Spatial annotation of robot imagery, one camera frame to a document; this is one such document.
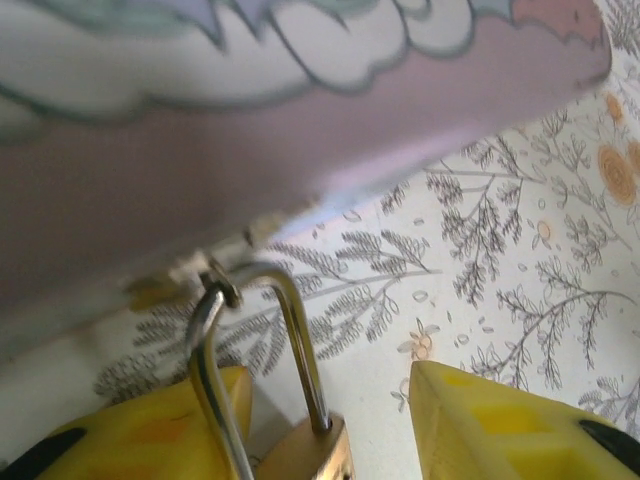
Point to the brass padlock with silver shackle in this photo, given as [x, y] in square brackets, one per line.
[320, 452]

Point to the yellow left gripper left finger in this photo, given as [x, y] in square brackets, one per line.
[125, 440]

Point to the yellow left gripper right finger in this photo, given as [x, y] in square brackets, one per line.
[500, 440]

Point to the pink printed box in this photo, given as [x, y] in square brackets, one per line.
[200, 150]

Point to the floral tablecloth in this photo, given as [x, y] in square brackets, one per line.
[500, 310]

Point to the metal box hasp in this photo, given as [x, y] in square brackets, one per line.
[220, 280]

